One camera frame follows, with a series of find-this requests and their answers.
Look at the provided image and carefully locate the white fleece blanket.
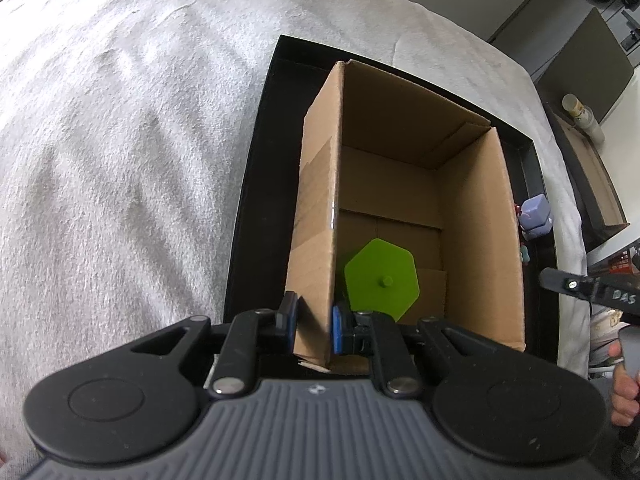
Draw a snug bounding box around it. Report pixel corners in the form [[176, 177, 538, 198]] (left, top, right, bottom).
[[0, 0, 593, 467]]

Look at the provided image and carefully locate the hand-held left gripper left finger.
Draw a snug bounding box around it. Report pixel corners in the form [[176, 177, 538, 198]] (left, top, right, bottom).
[[131, 291, 301, 401]]

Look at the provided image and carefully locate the brown cardboard box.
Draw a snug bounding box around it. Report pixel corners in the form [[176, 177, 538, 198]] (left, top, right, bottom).
[[285, 59, 527, 374]]

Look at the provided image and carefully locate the black tray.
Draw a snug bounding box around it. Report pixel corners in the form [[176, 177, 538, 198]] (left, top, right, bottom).
[[223, 35, 559, 377]]

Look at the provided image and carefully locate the lavender blocky toy figure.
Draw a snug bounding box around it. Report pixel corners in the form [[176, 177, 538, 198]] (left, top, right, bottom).
[[519, 193, 555, 242]]

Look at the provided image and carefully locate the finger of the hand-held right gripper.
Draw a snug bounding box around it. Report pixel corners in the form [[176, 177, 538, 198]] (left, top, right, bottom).
[[539, 267, 601, 306]]

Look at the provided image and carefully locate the person's right hand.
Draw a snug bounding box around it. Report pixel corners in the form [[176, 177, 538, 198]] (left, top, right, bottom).
[[607, 342, 640, 426]]

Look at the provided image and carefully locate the black door handle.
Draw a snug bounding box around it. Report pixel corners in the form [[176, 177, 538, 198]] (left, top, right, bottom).
[[620, 10, 640, 53]]

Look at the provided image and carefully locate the green hexagonal plastic piece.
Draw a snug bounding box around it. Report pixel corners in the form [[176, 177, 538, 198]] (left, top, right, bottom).
[[344, 238, 421, 325]]

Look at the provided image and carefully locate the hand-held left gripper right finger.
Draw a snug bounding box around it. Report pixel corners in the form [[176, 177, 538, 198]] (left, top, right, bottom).
[[331, 302, 506, 401]]

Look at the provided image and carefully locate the white plastic bottle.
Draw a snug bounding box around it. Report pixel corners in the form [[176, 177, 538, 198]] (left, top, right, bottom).
[[561, 93, 605, 144]]

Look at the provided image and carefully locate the dark olive board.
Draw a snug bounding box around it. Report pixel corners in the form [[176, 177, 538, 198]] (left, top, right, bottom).
[[536, 7, 635, 126]]

